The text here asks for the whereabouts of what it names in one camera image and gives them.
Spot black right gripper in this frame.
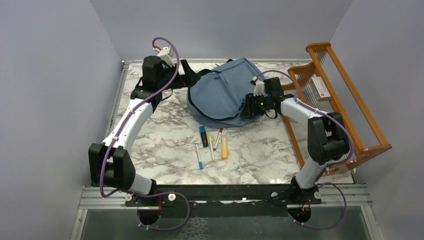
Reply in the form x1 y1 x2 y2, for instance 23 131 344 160
240 92 272 117

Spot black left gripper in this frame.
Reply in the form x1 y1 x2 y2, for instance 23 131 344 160
157 59 201 91

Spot blue student backpack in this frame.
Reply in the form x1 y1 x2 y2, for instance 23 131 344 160
186 58 264 129

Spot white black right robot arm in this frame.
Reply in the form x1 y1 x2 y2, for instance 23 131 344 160
241 76 352 204

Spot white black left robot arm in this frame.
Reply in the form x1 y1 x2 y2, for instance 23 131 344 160
88 56 200 206

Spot red capped white pen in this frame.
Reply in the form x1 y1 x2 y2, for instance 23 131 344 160
213 128 223 151

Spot orange highlighter marker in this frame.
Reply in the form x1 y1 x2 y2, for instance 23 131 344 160
221 135 229 159

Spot black blue highlighter marker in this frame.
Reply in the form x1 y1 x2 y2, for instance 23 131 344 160
199 125 209 148

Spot yellow capped white pen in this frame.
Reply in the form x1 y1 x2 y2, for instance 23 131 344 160
208 136 216 163

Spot white red small box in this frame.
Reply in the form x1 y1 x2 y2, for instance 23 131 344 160
310 76 331 102

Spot blue capped white pen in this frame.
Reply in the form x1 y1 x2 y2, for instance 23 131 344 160
194 143 204 170

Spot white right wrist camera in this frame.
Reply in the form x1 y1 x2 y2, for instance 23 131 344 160
250 76 265 97

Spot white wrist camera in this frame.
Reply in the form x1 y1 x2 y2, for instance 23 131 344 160
153 45 175 67
250 76 265 97

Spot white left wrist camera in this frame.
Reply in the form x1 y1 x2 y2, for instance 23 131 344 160
153 45 175 67

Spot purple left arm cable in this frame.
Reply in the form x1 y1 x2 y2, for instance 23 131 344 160
99 37 192 232

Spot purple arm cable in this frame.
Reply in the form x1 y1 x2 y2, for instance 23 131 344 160
251 69 355 231
99 37 192 232

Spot wooden wire rack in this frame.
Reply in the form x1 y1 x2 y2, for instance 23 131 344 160
288 42 392 177

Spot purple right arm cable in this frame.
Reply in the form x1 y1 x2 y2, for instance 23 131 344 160
251 69 355 231

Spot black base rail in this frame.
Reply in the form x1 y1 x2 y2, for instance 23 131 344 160
125 180 321 222

